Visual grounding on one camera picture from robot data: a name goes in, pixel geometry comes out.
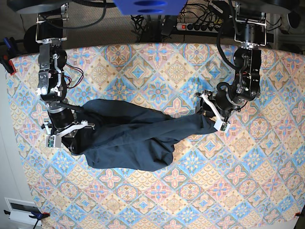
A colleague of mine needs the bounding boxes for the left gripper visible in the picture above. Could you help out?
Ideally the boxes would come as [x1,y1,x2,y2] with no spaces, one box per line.
[195,90,241,119]

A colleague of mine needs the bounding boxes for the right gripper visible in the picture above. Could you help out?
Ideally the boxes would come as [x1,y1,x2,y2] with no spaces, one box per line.
[48,104,82,155]

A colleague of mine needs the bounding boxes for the dark navy t-shirt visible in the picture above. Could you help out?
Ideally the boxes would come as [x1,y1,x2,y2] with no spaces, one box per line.
[77,99,216,172]

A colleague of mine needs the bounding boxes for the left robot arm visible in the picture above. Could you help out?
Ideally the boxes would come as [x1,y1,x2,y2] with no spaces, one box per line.
[195,0,300,122]

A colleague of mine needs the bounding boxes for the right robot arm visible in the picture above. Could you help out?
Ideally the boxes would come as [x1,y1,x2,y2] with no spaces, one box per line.
[7,0,87,154]

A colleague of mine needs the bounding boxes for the blue clamp lower left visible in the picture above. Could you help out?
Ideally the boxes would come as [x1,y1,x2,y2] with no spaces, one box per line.
[4,210,50,229]

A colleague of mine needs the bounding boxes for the blue clamp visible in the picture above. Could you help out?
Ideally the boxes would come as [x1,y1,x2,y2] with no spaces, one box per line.
[3,37,16,51]
[4,210,50,229]

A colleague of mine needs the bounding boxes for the patterned colourful tablecloth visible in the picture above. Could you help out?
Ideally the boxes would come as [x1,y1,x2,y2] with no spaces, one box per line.
[5,43,305,229]

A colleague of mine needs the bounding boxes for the white power strip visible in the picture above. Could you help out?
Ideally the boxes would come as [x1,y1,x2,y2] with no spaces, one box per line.
[176,22,221,33]

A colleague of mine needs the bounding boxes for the black round stool base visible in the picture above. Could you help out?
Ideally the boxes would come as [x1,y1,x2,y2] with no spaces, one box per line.
[23,25,52,53]

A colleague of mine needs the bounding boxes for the red black clamp upper left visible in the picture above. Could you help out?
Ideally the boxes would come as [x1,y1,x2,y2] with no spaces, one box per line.
[0,55,16,75]

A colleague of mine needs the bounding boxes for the blue clamp upper left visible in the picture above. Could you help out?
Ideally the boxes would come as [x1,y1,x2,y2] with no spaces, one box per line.
[3,37,16,51]

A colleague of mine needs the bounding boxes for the red clamp lower right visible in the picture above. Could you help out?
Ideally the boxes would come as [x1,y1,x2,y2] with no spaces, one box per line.
[295,212,305,217]

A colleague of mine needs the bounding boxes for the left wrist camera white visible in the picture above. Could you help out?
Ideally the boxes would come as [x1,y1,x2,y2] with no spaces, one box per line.
[195,92,231,133]

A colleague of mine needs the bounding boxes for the white wall outlet box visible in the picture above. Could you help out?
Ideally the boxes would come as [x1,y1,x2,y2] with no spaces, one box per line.
[5,198,40,226]

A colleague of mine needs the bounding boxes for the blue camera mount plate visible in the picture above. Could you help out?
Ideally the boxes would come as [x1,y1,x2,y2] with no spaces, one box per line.
[113,0,187,16]

